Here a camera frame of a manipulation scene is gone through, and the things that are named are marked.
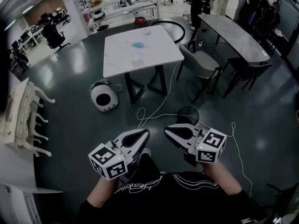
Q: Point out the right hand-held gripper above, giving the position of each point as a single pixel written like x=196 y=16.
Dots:
x=211 y=148

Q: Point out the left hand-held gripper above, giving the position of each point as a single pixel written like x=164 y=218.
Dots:
x=107 y=162

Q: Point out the black round waste bin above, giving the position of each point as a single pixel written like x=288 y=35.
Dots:
x=187 y=113

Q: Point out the clear plastic bag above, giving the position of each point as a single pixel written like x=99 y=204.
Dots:
x=137 y=60

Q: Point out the blue wrapper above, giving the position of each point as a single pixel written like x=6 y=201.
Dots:
x=137 y=45

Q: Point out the small white paper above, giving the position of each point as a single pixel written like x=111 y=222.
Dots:
x=146 y=32

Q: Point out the person's right forearm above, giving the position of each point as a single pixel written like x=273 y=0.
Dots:
x=222 y=178

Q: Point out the person's left forearm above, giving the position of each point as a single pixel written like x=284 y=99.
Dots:
x=102 y=190

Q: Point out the white marble square table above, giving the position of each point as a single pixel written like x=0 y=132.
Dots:
x=121 y=55

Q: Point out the person's grey sneaker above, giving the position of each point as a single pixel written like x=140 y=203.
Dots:
x=146 y=152

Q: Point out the person's black trousers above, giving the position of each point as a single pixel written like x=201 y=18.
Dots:
x=146 y=165

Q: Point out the person's black shirt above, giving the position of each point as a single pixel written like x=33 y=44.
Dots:
x=163 y=206

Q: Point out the beige upholstered chair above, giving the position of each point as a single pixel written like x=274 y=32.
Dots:
x=201 y=59

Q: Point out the white power strip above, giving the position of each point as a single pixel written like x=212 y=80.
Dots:
x=199 y=44

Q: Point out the dark upholstered chair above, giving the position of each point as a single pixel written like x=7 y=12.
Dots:
x=247 y=70

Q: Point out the grey marble dining table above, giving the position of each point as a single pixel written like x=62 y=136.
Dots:
x=233 y=36

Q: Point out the white ornate dresser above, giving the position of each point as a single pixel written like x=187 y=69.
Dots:
x=18 y=115

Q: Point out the red vacuum cleaner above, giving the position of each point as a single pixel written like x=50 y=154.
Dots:
x=139 y=21

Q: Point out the white shelving rack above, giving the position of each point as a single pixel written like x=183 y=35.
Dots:
x=121 y=10

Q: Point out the black office chair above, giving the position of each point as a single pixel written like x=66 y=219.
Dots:
x=52 y=36

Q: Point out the white cabinet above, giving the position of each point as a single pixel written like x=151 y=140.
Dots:
x=14 y=204

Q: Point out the black metal frame chair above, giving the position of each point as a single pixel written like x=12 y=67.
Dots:
x=285 y=195

